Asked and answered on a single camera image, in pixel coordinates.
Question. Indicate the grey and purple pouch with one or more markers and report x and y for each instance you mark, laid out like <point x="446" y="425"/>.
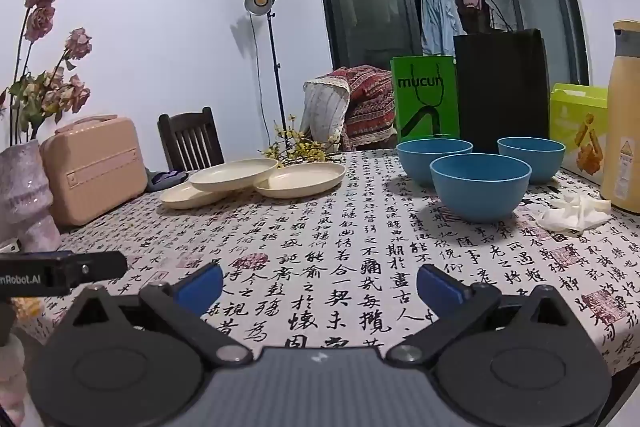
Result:
<point x="165" y="179"/>

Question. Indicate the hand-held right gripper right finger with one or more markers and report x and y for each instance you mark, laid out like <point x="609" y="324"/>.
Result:
<point x="437" y="289"/>

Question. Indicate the pale pink ribbed vase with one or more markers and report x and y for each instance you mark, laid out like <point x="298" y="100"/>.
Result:
<point x="25" y="187"/>

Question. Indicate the white lace-edged cloth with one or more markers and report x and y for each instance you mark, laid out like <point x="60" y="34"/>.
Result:
<point x="320" y="107"/>

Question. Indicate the yellow-green snack box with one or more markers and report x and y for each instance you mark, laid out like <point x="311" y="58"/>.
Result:
<point x="570" y="122"/>

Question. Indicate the crumpled white glove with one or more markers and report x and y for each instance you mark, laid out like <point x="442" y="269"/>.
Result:
<point x="570" y="212"/>

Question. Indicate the blue bowl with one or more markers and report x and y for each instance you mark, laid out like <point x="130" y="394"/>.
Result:
<point x="535" y="162"/>
<point x="420" y="164"/>
<point x="475" y="192"/>

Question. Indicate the black paper bag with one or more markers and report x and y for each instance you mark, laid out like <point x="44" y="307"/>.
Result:
<point x="500" y="92"/>

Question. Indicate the red patterned blanket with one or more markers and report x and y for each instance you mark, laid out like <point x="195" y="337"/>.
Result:
<point x="370" y="107"/>

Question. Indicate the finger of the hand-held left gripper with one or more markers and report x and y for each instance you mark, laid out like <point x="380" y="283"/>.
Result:
<point x="100" y="264"/>

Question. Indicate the yellow flower branch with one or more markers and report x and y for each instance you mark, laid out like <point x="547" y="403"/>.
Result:
<point x="300" y="149"/>

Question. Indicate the cream plate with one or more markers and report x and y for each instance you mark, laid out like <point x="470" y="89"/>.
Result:
<point x="180" y="199"/>
<point x="305" y="182"/>
<point x="235" y="172"/>

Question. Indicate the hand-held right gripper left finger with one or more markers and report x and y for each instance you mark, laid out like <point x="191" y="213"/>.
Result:
<point x="200" y="289"/>

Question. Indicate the hanging light blue shirt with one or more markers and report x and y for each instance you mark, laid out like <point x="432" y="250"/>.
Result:
<point x="440" y="7"/>

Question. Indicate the yellow thermos bottle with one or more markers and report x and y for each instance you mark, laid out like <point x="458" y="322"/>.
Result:
<point x="625" y="107"/>

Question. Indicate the dark wooden chair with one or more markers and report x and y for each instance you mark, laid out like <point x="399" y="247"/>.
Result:
<point x="190" y="137"/>

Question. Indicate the green paper bag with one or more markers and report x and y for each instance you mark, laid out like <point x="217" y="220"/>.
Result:
<point x="445" y="122"/>

